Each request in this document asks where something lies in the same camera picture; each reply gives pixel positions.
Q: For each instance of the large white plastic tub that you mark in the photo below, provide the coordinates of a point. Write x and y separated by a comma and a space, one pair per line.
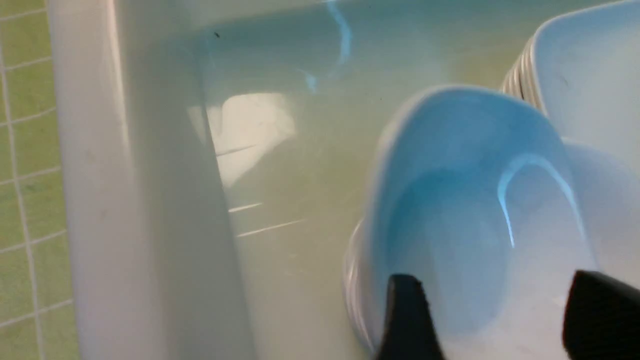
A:
216, 157

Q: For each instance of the stack of white square plates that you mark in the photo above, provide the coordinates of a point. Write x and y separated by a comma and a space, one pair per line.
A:
581, 69

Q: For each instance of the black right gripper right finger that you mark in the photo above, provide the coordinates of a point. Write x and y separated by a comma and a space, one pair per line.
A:
601, 319

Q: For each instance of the green checked tablecloth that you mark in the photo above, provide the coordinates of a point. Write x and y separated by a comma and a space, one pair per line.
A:
36, 295

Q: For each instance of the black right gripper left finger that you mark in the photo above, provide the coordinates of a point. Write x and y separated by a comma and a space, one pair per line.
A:
409, 331

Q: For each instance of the stack of white small bowls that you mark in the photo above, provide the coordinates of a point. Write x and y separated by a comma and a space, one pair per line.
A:
473, 194

